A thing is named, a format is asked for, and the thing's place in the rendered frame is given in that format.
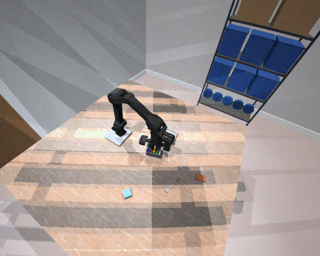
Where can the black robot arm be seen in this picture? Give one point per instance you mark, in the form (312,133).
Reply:
(119,96)

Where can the teal cube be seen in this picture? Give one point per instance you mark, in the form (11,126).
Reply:
(127,193)

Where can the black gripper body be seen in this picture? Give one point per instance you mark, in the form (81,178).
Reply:
(151,141)

